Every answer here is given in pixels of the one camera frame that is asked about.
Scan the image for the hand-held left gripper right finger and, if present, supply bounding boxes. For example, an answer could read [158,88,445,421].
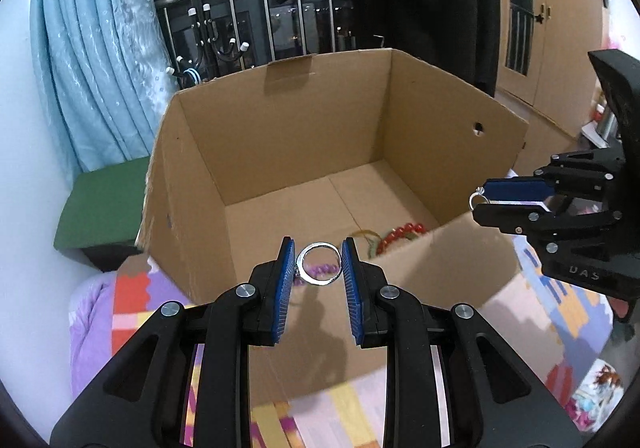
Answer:
[341,236,586,448]

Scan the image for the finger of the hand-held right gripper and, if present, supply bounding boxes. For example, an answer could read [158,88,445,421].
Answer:
[472,202,623,254]
[482,148,626,206]

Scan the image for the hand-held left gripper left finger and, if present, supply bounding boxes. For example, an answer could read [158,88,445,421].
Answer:
[50,236,297,448]

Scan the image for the purple bead bracelet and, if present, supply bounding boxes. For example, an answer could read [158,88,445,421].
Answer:
[294,262,343,286]

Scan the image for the silver bangle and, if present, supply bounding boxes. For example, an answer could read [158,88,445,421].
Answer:
[295,242,343,286]

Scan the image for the green bead bracelet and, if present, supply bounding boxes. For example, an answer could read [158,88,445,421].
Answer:
[350,228,388,259]

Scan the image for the red bead bracelet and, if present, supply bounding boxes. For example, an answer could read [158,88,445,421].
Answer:
[376,222,428,256]

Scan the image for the cardboard box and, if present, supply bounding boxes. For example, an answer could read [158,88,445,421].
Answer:
[135,48,531,401]

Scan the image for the metal kettle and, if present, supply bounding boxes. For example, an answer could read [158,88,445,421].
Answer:
[597,103,619,144]

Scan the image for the cluttered white desk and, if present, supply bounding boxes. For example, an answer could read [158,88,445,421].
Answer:
[580,120,623,149]

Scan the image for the wooden wardrobe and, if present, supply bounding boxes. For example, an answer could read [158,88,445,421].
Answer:
[492,0,613,179]

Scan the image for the colourful printed blanket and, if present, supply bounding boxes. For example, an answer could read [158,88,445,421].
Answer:
[70,168,623,448]

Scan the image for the black storage crate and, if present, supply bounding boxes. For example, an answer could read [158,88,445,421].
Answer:
[80,243,146,274]

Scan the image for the green folded cloth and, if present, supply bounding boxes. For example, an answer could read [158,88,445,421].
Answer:
[54,155,153,251]

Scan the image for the black hanging coat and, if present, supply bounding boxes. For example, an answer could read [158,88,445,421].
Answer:
[347,0,501,99]

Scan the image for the light blue curtain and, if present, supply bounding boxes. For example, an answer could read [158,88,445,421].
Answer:
[30,0,181,174]

